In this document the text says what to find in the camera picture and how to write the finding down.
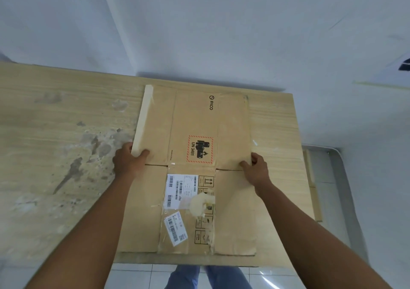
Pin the person's right hand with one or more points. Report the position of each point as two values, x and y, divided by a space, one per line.
258 175

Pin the person's right thumb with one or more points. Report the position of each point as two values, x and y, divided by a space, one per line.
245 164

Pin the person's left forearm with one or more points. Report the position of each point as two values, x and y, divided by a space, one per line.
93 231

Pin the person's left thumb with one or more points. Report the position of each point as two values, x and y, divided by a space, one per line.
142 155

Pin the person's left leg in jeans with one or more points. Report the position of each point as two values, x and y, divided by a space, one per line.
182 277

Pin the person's right leg in jeans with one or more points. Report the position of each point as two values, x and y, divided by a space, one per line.
225 277

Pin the brown cardboard box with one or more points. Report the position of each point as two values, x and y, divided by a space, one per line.
195 119

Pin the person's right forearm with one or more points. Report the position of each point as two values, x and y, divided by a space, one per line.
307 240

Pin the person's left hand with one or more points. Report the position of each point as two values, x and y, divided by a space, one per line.
125 164

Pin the person's leg in jeans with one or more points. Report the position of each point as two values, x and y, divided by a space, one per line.
225 277
182 277

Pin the light wooden board strip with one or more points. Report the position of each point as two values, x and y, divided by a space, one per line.
313 186

